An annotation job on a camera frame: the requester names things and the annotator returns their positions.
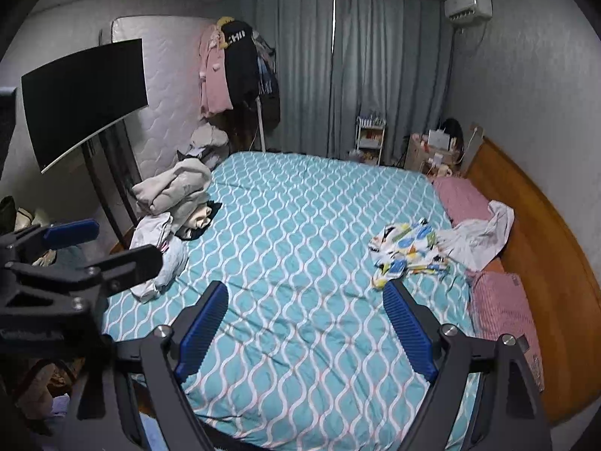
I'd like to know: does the white clothes rack pole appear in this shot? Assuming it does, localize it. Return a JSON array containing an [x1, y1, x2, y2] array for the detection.
[[257, 98, 267, 153]]

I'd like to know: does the dark brown hanging garment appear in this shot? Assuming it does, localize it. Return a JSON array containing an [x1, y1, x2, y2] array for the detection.
[[233, 88, 281, 151]]

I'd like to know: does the beige bag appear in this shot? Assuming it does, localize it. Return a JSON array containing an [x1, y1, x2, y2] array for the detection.
[[14, 207, 50, 233]]

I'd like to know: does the plain pink pillow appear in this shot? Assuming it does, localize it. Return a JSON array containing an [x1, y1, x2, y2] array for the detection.
[[432, 176, 494, 226]]

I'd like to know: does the wooden nightstand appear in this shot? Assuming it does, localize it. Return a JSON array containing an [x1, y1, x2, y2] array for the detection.
[[404, 132, 467, 178]]

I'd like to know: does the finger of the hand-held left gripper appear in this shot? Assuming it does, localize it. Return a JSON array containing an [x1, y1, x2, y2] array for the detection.
[[7, 244, 163, 298], [0, 218, 100, 266]]

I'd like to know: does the white quilted mattress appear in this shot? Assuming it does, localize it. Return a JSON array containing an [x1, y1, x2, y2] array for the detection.
[[110, 15, 227, 184]]

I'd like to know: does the bed with teal patterned sheet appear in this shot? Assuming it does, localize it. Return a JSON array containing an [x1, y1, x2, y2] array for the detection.
[[101, 150, 484, 451]]

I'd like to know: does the pink hanging garment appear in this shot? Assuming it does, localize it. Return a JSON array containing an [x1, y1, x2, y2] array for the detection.
[[198, 23, 236, 120]]

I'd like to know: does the black air conditioner hose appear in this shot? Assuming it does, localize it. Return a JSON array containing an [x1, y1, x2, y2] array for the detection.
[[446, 26, 460, 125]]

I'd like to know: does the blue striped hanging garment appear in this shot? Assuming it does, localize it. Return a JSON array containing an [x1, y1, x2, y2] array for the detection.
[[255, 32, 279, 97]]

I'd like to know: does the wooden headboard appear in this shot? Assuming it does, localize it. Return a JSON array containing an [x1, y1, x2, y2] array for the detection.
[[462, 135, 601, 428]]

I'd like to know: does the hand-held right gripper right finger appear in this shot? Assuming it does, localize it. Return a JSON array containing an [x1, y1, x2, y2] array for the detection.
[[382, 279, 555, 451]]

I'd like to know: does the black round object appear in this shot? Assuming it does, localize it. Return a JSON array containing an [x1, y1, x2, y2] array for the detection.
[[441, 117, 467, 152]]

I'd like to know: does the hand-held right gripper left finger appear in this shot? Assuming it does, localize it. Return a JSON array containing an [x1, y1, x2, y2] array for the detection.
[[61, 281, 231, 451]]

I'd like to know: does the white trolley cart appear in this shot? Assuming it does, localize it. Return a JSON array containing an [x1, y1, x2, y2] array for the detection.
[[354, 112, 388, 166]]

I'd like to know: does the black curved monitor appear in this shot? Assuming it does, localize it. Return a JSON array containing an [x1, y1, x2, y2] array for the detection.
[[21, 38, 150, 174]]

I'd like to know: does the grey and white clothes pile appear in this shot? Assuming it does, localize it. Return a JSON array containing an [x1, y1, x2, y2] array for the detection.
[[189, 124, 231, 171]]

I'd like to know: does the colourful printed white garment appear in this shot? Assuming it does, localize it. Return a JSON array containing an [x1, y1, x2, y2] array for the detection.
[[368, 218, 452, 290]]

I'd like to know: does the white air conditioner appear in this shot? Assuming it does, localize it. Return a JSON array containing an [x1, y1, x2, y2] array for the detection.
[[444, 0, 494, 25]]

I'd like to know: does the pink checked pillow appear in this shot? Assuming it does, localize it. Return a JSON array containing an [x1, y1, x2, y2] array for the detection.
[[467, 270, 545, 392]]

